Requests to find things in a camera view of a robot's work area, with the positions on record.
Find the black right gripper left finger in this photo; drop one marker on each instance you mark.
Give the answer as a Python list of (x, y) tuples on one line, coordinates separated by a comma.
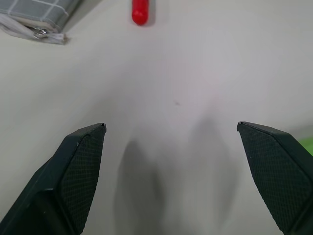
[(73, 176)]

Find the green object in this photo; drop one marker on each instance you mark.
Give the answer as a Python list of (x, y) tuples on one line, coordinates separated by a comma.
[(306, 144)]

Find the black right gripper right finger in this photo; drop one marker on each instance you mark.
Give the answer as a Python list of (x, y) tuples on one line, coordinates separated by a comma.
[(278, 176)]

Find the red marker pen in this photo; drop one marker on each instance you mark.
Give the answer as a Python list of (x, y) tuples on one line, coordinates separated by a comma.
[(140, 11)]

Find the grey checked zipper pouch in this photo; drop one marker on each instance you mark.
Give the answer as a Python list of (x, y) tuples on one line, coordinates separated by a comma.
[(31, 17)]

